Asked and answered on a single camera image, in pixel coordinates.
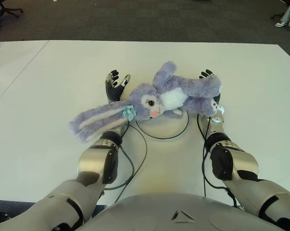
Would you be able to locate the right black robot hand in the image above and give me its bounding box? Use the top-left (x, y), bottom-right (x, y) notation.
top-left (199, 69), bottom-right (223, 102)

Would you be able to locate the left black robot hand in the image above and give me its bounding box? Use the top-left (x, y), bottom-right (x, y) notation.
top-left (104, 69), bottom-right (131, 103)

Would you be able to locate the purple plush rabbit doll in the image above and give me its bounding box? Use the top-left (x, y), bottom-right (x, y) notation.
top-left (68, 61), bottom-right (223, 144)

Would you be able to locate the white plate black rim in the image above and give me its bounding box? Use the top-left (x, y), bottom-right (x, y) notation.
top-left (135, 109), bottom-right (190, 140)

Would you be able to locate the person in light trousers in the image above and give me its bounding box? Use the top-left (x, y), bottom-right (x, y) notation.
top-left (274, 0), bottom-right (290, 27)

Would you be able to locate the black office chair base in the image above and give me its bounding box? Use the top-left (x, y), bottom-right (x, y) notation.
top-left (0, 0), bottom-right (24, 19)

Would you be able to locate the silver robot torso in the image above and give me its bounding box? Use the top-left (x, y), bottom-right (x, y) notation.
top-left (82, 192), bottom-right (285, 231)

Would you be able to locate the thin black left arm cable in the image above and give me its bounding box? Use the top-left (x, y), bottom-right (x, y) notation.
top-left (114, 122), bottom-right (148, 204)

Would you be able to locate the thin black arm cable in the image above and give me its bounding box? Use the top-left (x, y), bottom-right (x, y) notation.
top-left (196, 113), bottom-right (212, 198)
top-left (114, 122), bottom-right (148, 204)

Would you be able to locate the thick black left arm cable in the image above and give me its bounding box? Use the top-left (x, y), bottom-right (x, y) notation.
top-left (102, 146), bottom-right (135, 191)

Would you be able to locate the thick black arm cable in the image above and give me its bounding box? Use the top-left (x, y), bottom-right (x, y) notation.
top-left (102, 146), bottom-right (135, 191)
top-left (201, 144), bottom-right (239, 209)

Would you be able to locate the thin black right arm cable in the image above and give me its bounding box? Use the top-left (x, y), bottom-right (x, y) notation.
top-left (196, 113), bottom-right (212, 198)

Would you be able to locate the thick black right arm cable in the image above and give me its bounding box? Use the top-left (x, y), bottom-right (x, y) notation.
top-left (201, 144), bottom-right (239, 209)

